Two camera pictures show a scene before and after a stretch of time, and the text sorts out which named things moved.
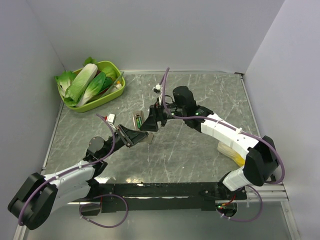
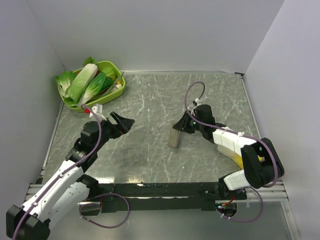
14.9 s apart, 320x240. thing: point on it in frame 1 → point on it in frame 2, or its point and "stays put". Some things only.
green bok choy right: (94, 86) stays put
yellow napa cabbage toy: (230, 153) stays put
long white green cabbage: (76, 88) stays put
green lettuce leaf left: (63, 81) stays put
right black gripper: (156, 114) → (183, 124)
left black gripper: (131, 136) → (124, 124)
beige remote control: (138, 119) → (173, 137)
